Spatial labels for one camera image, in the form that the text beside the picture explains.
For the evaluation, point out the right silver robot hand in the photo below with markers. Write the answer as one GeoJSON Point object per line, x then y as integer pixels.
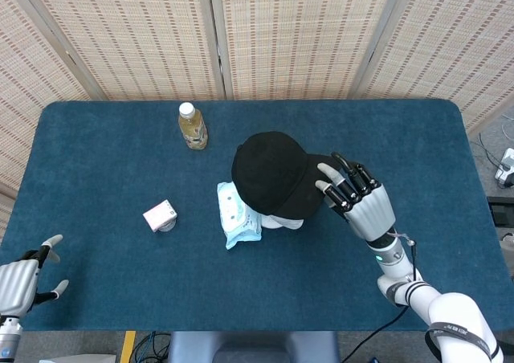
{"type": "Point", "coordinates": [369, 212]}

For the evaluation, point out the blue felt table cover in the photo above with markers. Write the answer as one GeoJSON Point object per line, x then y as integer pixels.
{"type": "Point", "coordinates": [120, 170]}

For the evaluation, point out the light blue wet wipes pack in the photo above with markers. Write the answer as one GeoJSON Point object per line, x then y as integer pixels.
{"type": "Point", "coordinates": [239, 222]}

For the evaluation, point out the white plastic bag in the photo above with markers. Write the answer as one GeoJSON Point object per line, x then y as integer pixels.
{"type": "Point", "coordinates": [508, 250]}

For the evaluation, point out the white power adapter device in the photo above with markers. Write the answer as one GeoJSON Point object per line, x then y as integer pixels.
{"type": "Point", "coordinates": [506, 168]}

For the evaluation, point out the small drink bottle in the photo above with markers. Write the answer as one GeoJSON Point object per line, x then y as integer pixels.
{"type": "Point", "coordinates": [193, 130]}

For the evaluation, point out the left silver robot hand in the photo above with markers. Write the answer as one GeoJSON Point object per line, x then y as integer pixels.
{"type": "Point", "coordinates": [18, 284]}

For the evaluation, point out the woven folding screen panel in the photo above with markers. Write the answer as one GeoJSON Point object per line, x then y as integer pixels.
{"type": "Point", "coordinates": [454, 46]}
{"type": "Point", "coordinates": [297, 37]}
{"type": "Point", "coordinates": [24, 82]}
{"type": "Point", "coordinates": [132, 37]}

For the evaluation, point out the black baseball cap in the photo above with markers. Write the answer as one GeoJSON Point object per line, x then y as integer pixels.
{"type": "Point", "coordinates": [273, 174]}

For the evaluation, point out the black floor box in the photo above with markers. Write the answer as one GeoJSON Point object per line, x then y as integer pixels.
{"type": "Point", "coordinates": [502, 210]}

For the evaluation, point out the small pink white box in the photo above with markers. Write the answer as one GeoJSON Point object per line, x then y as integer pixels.
{"type": "Point", "coordinates": [158, 214]}

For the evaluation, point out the small white round jar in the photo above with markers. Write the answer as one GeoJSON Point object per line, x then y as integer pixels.
{"type": "Point", "coordinates": [168, 227]}

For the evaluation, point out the white foam mannequin head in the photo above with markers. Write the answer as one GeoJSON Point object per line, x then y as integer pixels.
{"type": "Point", "coordinates": [277, 222]}

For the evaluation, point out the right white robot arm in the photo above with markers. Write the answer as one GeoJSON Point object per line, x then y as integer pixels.
{"type": "Point", "coordinates": [454, 319]}

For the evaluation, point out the white flat board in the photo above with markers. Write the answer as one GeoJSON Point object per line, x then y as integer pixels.
{"type": "Point", "coordinates": [80, 358]}

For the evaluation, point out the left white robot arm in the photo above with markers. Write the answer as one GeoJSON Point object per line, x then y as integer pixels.
{"type": "Point", "coordinates": [8, 339]}

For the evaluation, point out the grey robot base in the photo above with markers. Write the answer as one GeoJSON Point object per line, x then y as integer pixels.
{"type": "Point", "coordinates": [253, 347]}

